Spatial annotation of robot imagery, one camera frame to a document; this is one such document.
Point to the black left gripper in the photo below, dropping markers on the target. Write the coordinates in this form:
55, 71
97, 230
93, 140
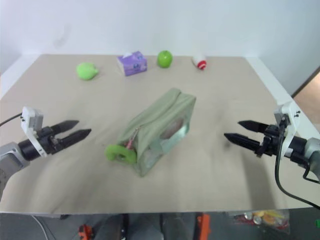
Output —
48, 142

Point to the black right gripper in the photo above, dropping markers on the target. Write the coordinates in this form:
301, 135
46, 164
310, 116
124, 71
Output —
271, 142

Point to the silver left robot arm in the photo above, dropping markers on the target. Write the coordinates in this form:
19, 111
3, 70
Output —
11, 155

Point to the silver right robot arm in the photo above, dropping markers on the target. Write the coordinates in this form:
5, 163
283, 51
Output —
308, 150

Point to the green zipper pouch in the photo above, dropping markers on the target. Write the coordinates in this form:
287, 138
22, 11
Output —
160, 112

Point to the beige table cloth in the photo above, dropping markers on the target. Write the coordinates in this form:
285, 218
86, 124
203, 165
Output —
225, 95

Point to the light green squishy toy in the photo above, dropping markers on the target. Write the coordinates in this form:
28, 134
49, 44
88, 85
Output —
86, 71

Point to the brown wooden door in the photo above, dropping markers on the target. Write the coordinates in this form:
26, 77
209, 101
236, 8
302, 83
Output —
308, 97

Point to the red and white bottle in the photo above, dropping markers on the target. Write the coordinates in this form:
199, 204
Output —
200, 62

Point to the clear bag of colourful items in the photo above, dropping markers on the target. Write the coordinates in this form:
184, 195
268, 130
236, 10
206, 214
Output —
265, 218

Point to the purple tissue pack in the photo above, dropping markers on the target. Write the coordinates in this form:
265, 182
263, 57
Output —
132, 63

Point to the orange and black tool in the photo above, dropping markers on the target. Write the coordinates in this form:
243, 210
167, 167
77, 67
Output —
85, 232
203, 226

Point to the green apple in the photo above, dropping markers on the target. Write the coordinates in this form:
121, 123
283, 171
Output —
164, 58

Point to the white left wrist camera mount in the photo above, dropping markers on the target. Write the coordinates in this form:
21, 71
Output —
31, 120

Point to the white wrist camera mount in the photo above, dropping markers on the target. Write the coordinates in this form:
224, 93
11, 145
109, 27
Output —
31, 120
291, 112

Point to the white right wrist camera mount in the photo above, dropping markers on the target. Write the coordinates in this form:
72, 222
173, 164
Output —
291, 112

